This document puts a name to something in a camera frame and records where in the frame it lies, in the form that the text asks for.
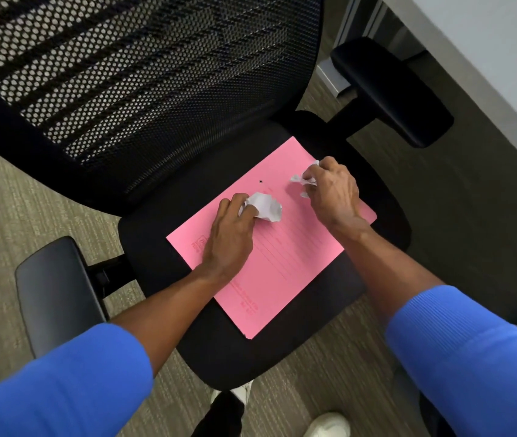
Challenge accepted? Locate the person's left hand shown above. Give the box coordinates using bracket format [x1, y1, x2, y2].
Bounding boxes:
[201, 193, 260, 283]

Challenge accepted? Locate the person's right hand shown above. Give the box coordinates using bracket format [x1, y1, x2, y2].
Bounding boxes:
[302, 156, 365, 231]

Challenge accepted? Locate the small white paper piece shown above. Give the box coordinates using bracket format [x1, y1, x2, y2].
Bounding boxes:
[290, 160, 320, 187]

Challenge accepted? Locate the large white paper ball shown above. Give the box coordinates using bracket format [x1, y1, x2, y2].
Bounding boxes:
[239, 192, 283, 223]

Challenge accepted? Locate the person's left forearm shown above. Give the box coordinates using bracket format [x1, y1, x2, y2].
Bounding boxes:
[109, 263, 236, 378]

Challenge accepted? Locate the person's right forearm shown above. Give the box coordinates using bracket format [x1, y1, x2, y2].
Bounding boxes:
[335, 218, 444, 334]

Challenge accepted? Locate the pink paper folder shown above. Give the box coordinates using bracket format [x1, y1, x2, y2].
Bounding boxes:
[166, 136, 378, 340]

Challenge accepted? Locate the black padded chair armrest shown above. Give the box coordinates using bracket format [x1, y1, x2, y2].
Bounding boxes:
[322, 37, 454, 149]
[15, 236, 132, 358]

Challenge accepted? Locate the black chair seat cushion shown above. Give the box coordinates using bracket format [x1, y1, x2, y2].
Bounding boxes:
[118, 110, 412, 391]

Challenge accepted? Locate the black mesh chair backrest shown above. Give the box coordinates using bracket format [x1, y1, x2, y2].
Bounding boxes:
[0, 0, 324, 217]

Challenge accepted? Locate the white sneaker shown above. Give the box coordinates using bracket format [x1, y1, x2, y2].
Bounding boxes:
[302, 412, 351, 437]
[211, 380, 255, 405]

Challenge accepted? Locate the blue sweater sleeve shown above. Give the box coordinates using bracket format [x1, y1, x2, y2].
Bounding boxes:
[385, 285, 517, 437]
[0, 323, 155, 437]

